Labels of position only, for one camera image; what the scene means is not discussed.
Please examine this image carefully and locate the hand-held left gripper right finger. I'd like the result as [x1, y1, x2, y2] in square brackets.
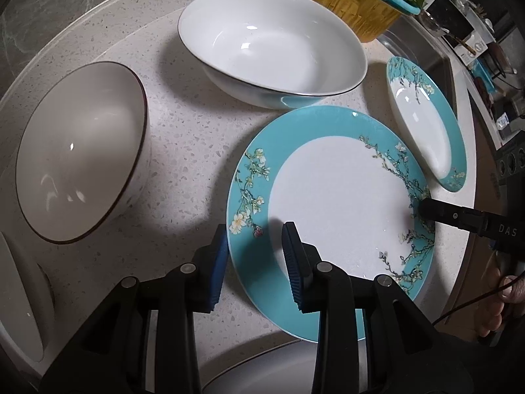
[282, 222, 452, 394]

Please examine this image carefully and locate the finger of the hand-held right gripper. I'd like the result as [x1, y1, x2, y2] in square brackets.
[418, 198, 488, 236]

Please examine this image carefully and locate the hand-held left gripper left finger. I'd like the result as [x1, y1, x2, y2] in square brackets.
[39, 224, 230, 394]

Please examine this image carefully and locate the large teal floral plate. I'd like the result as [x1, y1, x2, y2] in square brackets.
[226, 105, 436, 342]

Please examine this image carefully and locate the small white bowl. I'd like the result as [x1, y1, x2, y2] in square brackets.
[200, 337, 325, 394]

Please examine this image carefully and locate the white bowl with red rim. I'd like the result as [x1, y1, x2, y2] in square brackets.
[15, 61, 152, 245]

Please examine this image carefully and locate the large white bowl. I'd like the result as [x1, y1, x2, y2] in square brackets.
[178, 0, 367, 110]

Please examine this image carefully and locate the person's right hand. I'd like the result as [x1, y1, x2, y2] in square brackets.
[478, 254, 525, 339]

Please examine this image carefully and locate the small teal floral plate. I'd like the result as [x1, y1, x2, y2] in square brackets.
[386, 56, 467, 193]

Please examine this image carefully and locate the steel sink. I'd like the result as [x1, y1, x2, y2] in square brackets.
[375, 18, 456, 107]

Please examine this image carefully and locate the white holder box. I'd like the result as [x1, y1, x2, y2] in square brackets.
[424, 0, 499, 58]

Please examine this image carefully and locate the white plate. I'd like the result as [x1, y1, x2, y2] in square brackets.
[0, 232, 56, 364]

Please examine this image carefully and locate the yellow ribbed basket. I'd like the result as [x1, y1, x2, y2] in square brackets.
[273, 0, 405, 43]

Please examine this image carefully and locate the black cable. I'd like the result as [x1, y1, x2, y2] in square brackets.
[432, 273, 525, 327]

